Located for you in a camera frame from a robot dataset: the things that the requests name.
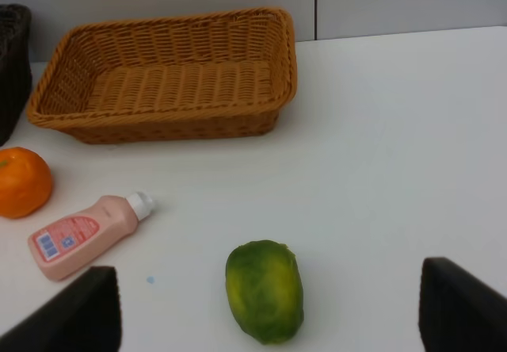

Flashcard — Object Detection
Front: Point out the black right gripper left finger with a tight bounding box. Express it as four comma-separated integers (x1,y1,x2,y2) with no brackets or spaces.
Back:
1,266,122,351

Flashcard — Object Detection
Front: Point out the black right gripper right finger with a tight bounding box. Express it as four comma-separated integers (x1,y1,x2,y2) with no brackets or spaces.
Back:
418,258,506,352

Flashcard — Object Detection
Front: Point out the pink lotion bottle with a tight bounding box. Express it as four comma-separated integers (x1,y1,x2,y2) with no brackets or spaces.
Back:
28,192,155,281

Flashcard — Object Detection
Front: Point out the orange mandarin fruit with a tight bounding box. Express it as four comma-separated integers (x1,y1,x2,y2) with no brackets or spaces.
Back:
1,147,53,219

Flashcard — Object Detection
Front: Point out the green round fruit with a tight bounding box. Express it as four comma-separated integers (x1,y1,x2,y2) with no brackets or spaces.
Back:
225,240,304,345

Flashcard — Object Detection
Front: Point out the tan wicker basket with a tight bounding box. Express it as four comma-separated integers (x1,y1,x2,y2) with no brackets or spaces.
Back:
26,7,297,144

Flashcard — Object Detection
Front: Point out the dark brown wicker basket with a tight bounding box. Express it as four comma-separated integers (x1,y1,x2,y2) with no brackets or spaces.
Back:
0,4,32,144

